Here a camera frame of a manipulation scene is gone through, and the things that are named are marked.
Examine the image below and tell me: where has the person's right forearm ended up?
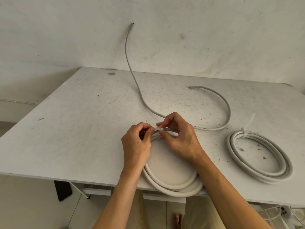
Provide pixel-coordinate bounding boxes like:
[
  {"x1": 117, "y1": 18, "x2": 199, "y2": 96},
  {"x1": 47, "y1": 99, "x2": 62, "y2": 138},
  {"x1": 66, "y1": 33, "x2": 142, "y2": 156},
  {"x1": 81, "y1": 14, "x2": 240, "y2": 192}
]
[{"x1": 191, "y1": 150, "x2": 272, "y2": 229}]

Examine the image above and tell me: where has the person's left forearm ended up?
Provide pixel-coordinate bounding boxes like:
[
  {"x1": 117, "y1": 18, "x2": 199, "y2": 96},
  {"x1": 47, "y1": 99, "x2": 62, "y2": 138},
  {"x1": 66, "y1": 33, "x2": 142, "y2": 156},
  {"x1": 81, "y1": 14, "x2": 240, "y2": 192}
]
[{"x1": 92, "y1": 162, "x2": 144, "y2": 229}]

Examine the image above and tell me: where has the person's right hand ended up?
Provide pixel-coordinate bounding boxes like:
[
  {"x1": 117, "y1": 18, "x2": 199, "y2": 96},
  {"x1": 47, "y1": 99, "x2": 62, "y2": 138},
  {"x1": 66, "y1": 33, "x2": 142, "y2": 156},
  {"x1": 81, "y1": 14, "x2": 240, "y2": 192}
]
[{"x1": 156, "y1": 112, "x2": 206, "y2": 163}]

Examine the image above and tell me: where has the person's left hand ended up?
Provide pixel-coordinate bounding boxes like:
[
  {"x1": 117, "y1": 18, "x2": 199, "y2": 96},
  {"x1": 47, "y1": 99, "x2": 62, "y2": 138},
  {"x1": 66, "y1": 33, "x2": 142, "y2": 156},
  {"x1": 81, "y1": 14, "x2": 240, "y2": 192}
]
[{"x1": 121, "y1": 123, "x2": 155, "y2": 171}]

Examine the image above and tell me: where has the person's foot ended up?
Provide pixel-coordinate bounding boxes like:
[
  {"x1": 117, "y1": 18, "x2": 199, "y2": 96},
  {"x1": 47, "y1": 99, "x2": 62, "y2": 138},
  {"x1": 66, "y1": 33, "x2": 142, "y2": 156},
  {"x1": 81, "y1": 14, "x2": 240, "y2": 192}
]
[{"x1": 174, "y1": 213, "x2": 184, "y2": 229}]

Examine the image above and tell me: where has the person's beige trouser leg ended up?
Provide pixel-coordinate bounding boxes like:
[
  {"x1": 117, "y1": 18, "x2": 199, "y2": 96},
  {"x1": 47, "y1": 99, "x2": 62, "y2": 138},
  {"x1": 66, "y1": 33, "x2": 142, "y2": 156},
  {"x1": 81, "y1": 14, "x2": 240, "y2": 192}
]
[{"x1": 184, "y1": 200, "x2": 221, "y2": 229}]

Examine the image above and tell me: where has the tied white cable coil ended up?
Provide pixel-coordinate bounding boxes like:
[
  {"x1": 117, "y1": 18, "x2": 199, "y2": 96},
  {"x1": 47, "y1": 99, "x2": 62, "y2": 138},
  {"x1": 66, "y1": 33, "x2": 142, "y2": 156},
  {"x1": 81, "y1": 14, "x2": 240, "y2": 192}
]
[{"x1": 227, "y1": 130, "x2": 293, "y2": 184}]

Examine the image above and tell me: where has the white wall cable conduit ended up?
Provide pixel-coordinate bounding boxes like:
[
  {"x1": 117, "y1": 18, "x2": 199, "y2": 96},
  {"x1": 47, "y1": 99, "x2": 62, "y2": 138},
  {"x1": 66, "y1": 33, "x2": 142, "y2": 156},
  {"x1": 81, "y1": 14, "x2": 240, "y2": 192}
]
[{"x1": 0, "y1": 99, "x2": 39, "y2": 106}]

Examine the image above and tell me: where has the white power strip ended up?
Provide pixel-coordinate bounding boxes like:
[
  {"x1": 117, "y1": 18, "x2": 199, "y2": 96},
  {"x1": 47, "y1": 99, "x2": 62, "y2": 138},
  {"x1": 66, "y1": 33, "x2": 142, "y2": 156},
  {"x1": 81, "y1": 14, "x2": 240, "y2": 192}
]
[{"x1": 281, "y1": 205, "x2": 305, "y2": 226}]

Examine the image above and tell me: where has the black flat object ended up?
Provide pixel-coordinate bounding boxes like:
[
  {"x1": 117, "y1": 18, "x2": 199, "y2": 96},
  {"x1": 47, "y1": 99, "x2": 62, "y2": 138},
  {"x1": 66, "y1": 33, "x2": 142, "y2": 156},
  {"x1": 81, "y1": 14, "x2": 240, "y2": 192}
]
[{"x1": 54, "y1": 180, "x2": 73, "y2": 202}]

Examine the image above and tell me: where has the white zip tie with tail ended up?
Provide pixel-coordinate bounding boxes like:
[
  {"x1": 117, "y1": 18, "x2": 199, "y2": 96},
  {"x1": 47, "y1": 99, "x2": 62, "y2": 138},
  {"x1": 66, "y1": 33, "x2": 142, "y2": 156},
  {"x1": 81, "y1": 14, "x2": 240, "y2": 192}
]
[{"x1": 241, "y1": 113, "x2": 256, "y2": 139}]

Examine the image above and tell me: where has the long white cable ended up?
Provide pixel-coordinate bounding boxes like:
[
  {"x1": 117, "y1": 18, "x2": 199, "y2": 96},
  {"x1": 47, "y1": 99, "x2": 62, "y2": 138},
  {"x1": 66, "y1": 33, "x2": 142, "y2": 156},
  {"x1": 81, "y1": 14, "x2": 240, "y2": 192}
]
[{"x1": 125, "y1": 23, "x2": 231, "y2": 198}]

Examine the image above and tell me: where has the white table frame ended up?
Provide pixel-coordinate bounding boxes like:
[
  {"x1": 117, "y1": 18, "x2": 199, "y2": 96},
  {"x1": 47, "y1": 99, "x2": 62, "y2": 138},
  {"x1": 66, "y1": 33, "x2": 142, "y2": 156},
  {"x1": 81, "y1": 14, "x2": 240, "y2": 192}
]
[{"x1": 69, "y1": 181, "x2": 187, "y2": 204}]

